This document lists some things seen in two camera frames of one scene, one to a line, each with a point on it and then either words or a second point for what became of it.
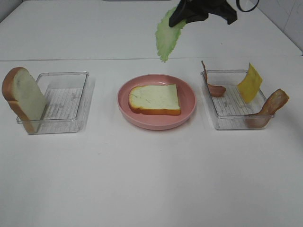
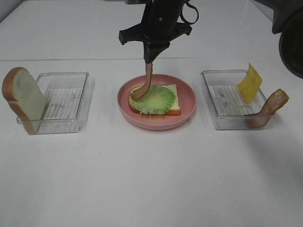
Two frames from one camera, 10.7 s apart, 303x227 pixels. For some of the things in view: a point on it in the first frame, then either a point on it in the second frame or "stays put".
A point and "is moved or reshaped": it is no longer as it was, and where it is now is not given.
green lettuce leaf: (167, 36) is moved or reshaped
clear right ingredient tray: (229, 111) stays put
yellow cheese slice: (249, 87) stays put
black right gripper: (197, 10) -> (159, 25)
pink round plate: (187, 101) stays put
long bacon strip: (276, 101) stays put
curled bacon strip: (215, 91) -> (141, 93)
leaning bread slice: (21, 89) stays put
